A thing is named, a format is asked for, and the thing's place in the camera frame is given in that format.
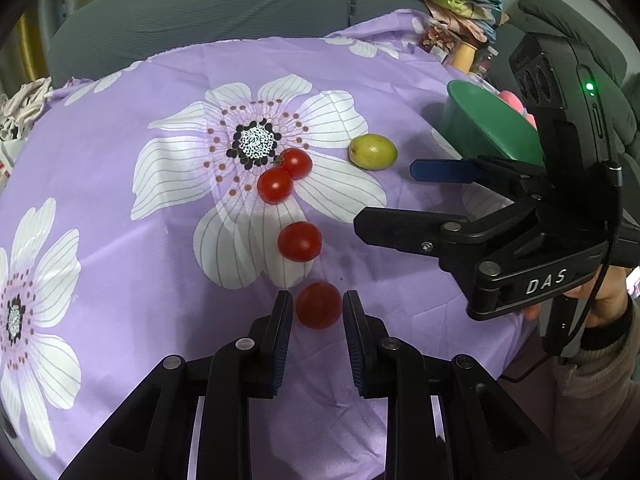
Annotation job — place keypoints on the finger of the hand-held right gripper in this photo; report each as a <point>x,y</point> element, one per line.
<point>400,227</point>
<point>440,170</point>

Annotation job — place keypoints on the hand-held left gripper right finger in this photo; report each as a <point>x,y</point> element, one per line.
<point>355,340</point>

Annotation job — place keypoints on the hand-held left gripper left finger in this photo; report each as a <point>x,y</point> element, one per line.
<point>282,340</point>

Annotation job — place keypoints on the red cherry tomato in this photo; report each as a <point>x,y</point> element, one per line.
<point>275,186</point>
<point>318,305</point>
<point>300,241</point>
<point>296,162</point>

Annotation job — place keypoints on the green bowl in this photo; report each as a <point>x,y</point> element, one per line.
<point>475,120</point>

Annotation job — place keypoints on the person's right forearm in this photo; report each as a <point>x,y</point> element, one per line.
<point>600,400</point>

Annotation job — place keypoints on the person's right hand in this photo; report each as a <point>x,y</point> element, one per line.
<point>607,300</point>

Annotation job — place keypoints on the green round fruit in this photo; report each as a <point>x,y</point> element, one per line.
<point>372,151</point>

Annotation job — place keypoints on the pink plush toy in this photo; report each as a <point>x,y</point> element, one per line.
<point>512,100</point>

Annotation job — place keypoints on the clear bag of dried snacks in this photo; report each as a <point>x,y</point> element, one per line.
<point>435,40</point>

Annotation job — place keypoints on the pink folded cloth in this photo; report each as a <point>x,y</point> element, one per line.
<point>470,27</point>

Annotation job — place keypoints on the yellow green folded cloth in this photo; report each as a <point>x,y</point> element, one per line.
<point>457,6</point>

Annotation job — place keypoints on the purple floral tablecloth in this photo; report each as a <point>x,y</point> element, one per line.
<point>125,110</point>

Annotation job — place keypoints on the grey sofa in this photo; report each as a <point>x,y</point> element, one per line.
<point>200,5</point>

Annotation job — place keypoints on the beige crumpled cloth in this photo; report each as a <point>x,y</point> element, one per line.
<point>25,105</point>

